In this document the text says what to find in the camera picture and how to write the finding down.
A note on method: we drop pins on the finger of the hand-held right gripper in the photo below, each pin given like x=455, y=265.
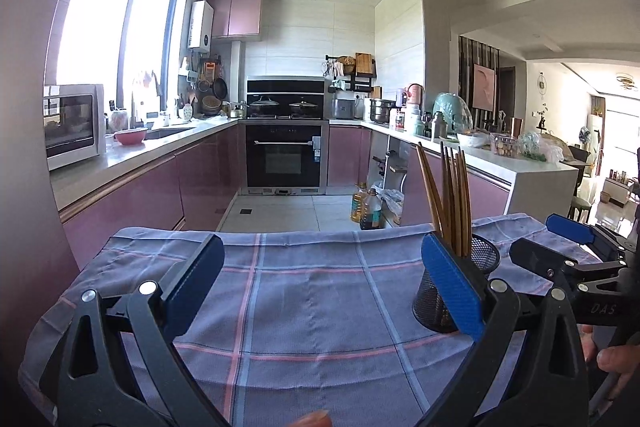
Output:
x=540, y=259
x=570, y=228

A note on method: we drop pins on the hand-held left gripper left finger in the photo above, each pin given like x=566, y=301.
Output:
x=195, y=287

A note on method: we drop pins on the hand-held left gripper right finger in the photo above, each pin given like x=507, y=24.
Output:
x=452, y=287

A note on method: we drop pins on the black mesh holder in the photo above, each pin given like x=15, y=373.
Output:
x=485, y=257

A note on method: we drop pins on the bunch of wooden chopsticks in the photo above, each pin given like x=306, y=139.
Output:
x=452, y=197

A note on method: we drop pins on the person's right hand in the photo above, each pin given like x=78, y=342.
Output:
x=620, y=359

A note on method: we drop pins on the person's left hand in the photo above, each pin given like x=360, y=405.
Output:
x=312, y=419

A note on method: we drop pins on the green chair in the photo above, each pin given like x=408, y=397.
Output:
x=580, y=206

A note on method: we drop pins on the white kitchen counter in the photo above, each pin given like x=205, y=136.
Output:
x=540, y=187

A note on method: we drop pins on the plastic bag of vegetables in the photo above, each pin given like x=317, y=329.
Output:
x=540, y=148

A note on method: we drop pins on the pink base cabinets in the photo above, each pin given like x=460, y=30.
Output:
x=150, y=197
x=345, y=157

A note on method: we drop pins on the clear egg box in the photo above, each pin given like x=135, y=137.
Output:
x=505, y=146

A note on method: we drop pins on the clear plastic bag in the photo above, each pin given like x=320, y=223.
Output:
x=391, y=202

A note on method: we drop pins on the dark oil bottle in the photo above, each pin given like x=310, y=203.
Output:
x=371, y=212

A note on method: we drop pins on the blue plaid tablecloth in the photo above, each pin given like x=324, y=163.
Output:
x=310, y=297

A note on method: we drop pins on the yellow oil bottle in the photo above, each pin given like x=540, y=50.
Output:
x=356, y=204

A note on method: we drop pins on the built-in black oven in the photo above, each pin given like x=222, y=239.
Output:
x=287, y=157

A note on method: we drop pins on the steel thermos bottle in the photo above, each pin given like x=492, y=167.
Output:
x=438, y=126

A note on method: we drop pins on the pink bowl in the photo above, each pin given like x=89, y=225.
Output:
x=131, y=137

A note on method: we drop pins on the green kitchen appliance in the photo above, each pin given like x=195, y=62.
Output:
x=452, y=112

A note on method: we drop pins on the white jar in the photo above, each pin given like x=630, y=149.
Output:
x=413, y=119

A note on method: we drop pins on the steel kettle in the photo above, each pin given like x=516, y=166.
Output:
x=238, y=110

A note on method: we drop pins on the steel pot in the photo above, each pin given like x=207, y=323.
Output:
x=381, y=112

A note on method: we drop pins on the black lidded wok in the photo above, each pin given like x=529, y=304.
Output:
x=263, y=108
x=303, y=108

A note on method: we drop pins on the pink thermos jug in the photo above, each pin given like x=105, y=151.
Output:
x=415, y=94

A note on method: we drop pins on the hanging frying pan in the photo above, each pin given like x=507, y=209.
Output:
x=220, y=88

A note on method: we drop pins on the white toaster oven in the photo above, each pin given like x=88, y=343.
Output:
x=72, y=127

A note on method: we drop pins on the silver rice cooker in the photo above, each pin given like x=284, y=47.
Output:
x=343, y=108

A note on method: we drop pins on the black range hood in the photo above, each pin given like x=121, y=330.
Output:
x=285, y=86

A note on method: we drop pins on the wooden cutting board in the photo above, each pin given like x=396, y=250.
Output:
x=364, y=63

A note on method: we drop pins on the white water heater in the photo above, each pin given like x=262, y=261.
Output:
x=201, y=26

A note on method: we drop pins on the kitchen window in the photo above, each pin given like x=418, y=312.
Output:
x=100, y=17

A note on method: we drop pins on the wall picture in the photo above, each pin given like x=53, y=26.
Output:
x=484, y=87

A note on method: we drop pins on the black wall rack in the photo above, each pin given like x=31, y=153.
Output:
x=360, y=83

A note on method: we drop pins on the pink wall cabinet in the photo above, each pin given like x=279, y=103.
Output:
x=240, y=14

